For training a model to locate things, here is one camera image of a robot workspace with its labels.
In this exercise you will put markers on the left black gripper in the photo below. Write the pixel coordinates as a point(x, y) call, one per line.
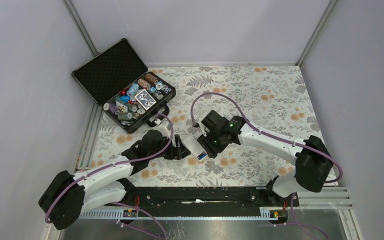
point(178, 152)

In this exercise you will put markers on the floral table mat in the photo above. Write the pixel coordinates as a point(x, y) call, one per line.
point(272, 97)

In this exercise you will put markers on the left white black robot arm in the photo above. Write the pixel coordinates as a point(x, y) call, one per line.
point(69, 195)

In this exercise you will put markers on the black poker chip case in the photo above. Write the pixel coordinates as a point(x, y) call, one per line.
point(113, 78)

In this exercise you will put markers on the white remote control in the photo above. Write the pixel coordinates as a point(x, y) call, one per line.
point(195, 148)

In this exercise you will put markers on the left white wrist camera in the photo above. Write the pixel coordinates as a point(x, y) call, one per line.
point(166, 129)

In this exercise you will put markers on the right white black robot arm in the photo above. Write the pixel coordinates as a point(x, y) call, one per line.
point(309, 157)

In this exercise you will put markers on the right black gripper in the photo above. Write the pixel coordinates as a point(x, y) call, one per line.
point(212, 151)

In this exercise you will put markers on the playing card deck box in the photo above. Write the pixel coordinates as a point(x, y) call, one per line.
point(145, 99)

